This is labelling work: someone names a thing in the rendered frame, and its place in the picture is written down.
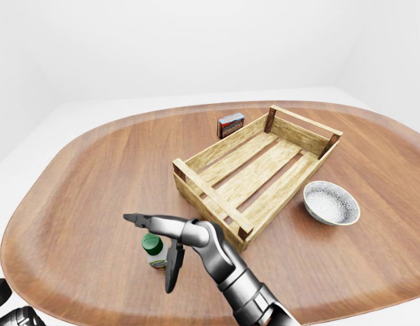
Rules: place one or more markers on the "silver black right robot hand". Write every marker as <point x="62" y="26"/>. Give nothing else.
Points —
<point x="209" y="244"/>

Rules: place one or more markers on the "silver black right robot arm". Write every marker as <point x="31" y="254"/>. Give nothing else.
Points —
<point x="250" y="299"/>

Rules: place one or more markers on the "salad dressing bottle green cap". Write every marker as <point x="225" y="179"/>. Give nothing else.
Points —
<point x="154" y="249"/>

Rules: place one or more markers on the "wooden slat tray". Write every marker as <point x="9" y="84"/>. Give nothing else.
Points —
<point x="250" y="176"/>

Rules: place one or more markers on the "small printed food box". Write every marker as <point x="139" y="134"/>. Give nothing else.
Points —
<point x="231" y="125"/>

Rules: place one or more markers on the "patterned grey white bowl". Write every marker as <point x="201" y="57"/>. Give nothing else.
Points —
<point x="331" y="203"/>

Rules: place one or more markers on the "black silver rounded shape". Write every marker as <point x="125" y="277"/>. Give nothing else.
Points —
<point x="19" y="317"/>

